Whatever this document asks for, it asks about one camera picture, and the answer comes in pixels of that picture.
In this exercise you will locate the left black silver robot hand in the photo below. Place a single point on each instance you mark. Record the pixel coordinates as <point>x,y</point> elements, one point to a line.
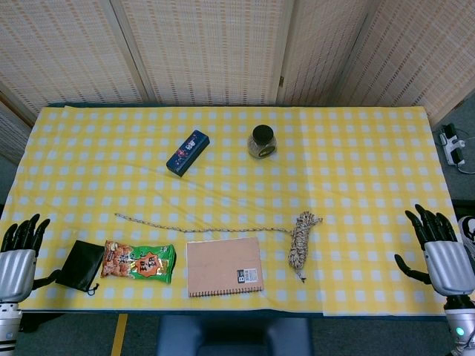
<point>16,272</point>

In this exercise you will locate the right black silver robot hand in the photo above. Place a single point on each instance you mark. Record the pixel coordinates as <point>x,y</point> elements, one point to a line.
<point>449,267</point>

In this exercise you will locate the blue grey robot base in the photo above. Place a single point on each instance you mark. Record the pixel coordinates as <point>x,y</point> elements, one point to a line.
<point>230,337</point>

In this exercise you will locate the kraft spiral notebook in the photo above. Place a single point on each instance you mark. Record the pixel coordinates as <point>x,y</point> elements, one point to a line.
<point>222,265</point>

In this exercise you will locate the white black sneaker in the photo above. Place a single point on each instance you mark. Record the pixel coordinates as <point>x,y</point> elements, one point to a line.
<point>468,233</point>

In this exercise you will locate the white power strip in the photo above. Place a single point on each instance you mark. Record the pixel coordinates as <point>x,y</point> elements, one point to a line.
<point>452,146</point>

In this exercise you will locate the yellow white checkered tablecloth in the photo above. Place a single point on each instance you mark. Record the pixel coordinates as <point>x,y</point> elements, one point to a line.
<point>352,193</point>

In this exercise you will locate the green snack bag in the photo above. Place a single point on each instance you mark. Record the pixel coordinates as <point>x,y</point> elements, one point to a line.
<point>139,263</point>

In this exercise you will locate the dark blue rectangular box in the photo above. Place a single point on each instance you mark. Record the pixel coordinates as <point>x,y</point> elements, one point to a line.
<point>187,154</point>

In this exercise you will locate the glass jar with black lid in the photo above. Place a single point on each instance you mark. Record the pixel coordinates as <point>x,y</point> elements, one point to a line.
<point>262,142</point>

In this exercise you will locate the woven bamboo folding screen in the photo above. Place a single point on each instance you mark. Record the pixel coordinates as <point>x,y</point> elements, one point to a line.
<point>208,48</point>

